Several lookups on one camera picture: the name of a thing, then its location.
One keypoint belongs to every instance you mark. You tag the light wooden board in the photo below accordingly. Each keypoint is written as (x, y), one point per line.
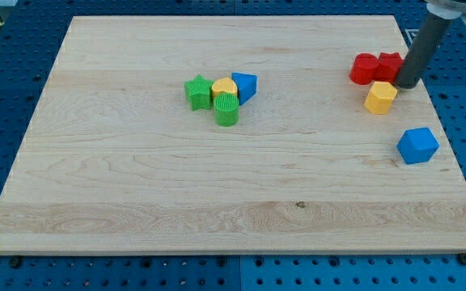
(115, 162)

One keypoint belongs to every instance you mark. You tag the yellow heart block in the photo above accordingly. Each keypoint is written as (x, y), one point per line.
(224, 85)

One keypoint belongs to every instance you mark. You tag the green star block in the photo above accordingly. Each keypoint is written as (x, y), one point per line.
(197, 93)

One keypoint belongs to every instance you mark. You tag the yellow hexagon block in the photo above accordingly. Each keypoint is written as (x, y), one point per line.
(380, 97)

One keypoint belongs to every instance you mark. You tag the red star block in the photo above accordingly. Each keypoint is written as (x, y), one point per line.
(389, 67)

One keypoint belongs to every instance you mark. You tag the blue cube block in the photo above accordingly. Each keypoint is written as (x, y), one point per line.
(417, 145)

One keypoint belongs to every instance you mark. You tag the red cylinder block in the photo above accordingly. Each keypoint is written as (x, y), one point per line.
(364, 68)

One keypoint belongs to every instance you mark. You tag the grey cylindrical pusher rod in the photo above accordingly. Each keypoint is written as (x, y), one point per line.
(424, 46)

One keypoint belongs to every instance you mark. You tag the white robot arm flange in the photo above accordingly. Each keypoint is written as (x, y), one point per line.
(447, 9)

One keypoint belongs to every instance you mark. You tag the blue triangle block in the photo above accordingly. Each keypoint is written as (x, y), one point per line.
(247, 86)

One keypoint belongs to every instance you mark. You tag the green cylinder block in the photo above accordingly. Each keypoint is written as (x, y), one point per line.
(226, 109)

